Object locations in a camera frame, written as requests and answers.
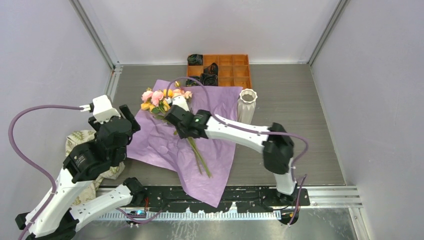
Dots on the small pale pink rose stem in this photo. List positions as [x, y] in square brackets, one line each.
[187, 96]

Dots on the white ribbed ceramic vase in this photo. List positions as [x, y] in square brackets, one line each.
[246, 105]

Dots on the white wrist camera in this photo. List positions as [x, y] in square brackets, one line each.
[180, 101]
[101, 109]

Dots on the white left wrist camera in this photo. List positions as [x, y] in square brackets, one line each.
[101, 109]

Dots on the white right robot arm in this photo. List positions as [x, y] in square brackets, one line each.
[276, 147]

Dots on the large pink rose stem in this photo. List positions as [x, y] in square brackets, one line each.
[152, 97]

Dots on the yellow flower stem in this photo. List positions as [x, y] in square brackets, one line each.
[155, 107]

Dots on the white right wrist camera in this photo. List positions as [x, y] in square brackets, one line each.
[180, 101]

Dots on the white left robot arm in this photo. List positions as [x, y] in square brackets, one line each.
[55, 218]

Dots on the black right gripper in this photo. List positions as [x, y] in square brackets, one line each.
[181, 134]

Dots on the purple wrapping paper sheet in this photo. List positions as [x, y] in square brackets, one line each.
[203, 172]

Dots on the patterned cream cloth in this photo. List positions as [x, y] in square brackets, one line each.
[89, 193]

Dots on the orange compartment tray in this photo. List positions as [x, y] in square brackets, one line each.
[234, 69]

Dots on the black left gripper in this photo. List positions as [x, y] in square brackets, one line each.
[126, 110]

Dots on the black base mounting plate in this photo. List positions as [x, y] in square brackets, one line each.
[247, 199]

